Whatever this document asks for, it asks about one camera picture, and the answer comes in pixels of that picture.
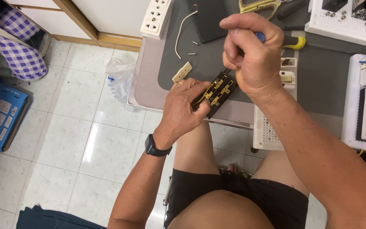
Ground grey table mat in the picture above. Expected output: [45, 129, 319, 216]
[157, 0, 366, 117]

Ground dark blue cloth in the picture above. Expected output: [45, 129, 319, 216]
[15, 205, 107, 229]

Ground black wrist watch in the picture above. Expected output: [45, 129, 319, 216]
[144, 134, 173, 157]

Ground white wooden cabinet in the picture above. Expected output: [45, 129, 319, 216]
[0, 0, 152, 53]

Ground purple checked cloth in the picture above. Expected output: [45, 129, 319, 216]
[0, 6, 48, 80]

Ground white wire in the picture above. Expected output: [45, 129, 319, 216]
[175, 10, 199, 60]

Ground blue capped screwdriver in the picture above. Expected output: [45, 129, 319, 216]
[222, 31, 266, 76]

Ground yellow handled scissors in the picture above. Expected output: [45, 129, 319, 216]
[238, 0, 287, 20]

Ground clear plastic bag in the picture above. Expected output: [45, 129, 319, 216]
[104, 57, 136, 104]

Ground white wall switch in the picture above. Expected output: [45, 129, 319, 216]
[279, 57, 298, 93]

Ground white power strip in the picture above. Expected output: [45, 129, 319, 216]
[140, 0, 174, 40]

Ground black handled tool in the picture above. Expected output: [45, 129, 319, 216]
[276, 0, 311, 21]

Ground blue cardboard carton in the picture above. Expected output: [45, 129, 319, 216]
[0, 83, 31, 153]

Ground black shorts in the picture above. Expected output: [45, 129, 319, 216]
[164, 168, 309, 229]

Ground black phone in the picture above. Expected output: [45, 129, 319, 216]
[186, 0, 230, 44]

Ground yellow black handled screwdriver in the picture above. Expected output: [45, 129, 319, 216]
[281, 35, 307, 51]

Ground person's left hand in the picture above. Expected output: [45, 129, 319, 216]
[153, 78, 214, 148]

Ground yellow wire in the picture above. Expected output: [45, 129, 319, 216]
[192, 84, 214, 106]

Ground black socket base brass contacts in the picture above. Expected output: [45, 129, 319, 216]
[191, 70, 239, 120]

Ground white perforated tray with parts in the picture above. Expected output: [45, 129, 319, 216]
[304, 0, 366, 50]

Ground person's right hand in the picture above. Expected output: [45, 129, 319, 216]
[219, 13, 285, 100]

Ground white plastic board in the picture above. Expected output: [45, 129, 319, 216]
[341, 53, 366, 155]

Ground cream plastic plate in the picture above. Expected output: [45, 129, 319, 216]
[172, 62, 193, 84]

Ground white perforated board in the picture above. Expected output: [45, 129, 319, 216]
[252, 31, 298, 152]

